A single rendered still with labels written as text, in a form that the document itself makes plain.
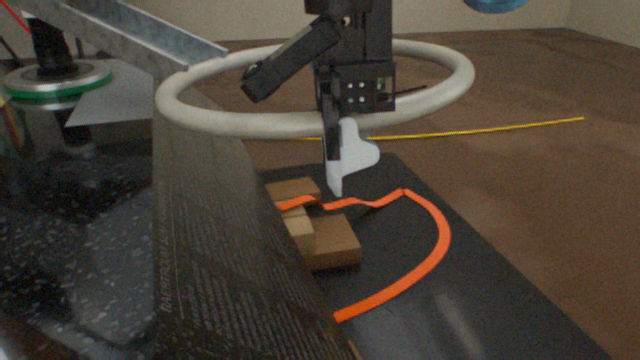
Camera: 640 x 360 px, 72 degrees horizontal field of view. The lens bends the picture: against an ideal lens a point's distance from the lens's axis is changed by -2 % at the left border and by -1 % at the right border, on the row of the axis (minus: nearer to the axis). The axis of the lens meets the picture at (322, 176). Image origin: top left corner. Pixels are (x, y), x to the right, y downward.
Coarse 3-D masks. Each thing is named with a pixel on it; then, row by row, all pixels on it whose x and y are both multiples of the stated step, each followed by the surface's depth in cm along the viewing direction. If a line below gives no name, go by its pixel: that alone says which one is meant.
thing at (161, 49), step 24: (24, 0) 85; (48, 0) 82; (72, 0) 94; (96, 0) 91; (72, 24) 82; (96, 24) 79; (120, 24) 91; (144, 24) 88; (168, 24) 86; (120, 48) 79; (144, 48) 76; (168, 48) 87; (192, 48) 86; (216, 48) 83; (168, 72) 76
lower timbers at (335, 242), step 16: (272, 192) 207; (288, 192) 207; (304, 192) 207; (320, 192) 208; (320, 224) 182; (336, 224) 182; (320, 240) 173; (336, 240) 173; (352, 240) 173; (304, 256) 164; (320, 256) 166; (336, 256) 168; (352, 256) 170
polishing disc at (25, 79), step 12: (84, 60) 107; (96, 60) 107; (12, 72) 98; (24, 72) 98; (36, 72) 98; (84, 72) 98; (96, 72) 98; (108, 72) 101; (12, 84) 91; (24, 84) 90; (36, 84) 90; (48, 84) 91; (60, 84) 91; (72, 84) 92
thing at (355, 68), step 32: (352, 0) 41; (384, 0) 43; (352, 32) 45; (384, 32) 45; (320, 64) 45; (352, 64) 45; (384, 64) 44; (320, 96) 45; (352, 96) 47; (384, 96) 47
